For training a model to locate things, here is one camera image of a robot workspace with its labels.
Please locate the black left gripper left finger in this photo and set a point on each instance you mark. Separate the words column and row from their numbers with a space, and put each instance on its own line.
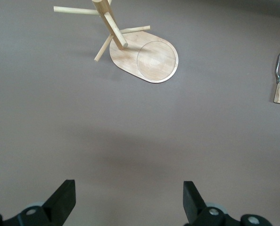
column 52, row 209

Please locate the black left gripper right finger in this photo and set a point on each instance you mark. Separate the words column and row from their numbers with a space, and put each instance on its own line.
column 201, row 212

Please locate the wooden mug rack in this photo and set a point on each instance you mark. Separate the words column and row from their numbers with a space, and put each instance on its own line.
column 154, row 61

